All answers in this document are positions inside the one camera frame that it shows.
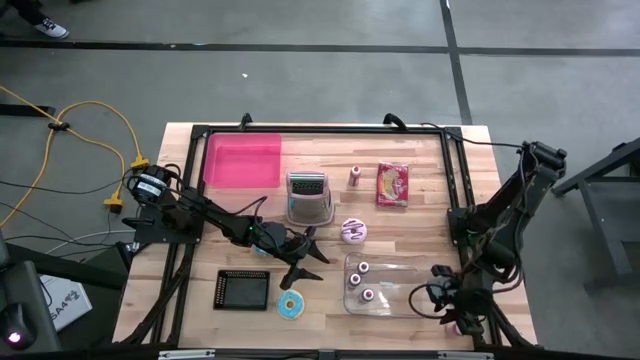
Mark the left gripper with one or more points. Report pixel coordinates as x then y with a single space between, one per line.
280 240

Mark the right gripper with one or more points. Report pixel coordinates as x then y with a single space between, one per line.
462 302

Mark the blue frosted donut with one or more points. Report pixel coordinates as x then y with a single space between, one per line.
259 250
290 304

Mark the pink frosted donut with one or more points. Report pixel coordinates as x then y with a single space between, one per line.
354 231

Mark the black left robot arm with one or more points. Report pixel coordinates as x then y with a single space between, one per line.
220 220

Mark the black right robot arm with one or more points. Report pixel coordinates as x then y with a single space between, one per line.
515 200

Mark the pink steel box grater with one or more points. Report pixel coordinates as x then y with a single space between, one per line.
310 199

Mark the clear plastic container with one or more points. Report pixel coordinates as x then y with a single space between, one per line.
395 295

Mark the black plastic basket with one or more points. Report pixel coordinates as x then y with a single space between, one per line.
241 290

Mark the red snack packet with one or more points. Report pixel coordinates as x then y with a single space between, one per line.
392 184

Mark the pink plastic bin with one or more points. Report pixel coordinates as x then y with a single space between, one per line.
243 160

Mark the black metal stand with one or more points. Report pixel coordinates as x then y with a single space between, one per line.
607 210

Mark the grey desk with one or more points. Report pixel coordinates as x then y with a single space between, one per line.
75 265

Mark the white cardboard box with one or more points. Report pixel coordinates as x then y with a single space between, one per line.
65 302

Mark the black computer mouse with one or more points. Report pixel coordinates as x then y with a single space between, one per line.
15 332

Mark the black floor bar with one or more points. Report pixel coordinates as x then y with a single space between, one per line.
25 110

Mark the person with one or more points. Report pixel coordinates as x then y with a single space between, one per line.
27 10

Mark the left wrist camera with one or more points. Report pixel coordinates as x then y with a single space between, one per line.
310 232

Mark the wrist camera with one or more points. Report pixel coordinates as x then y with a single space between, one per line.
310 232
442 274

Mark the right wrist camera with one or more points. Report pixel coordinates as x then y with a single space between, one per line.
442 274

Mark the silver aluminium bracket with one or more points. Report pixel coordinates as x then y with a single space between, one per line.
465 355
186 354

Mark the grey table-level camera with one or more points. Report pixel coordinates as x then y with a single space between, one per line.
326 355

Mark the black aluminium table frame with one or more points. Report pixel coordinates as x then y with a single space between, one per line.
325 129

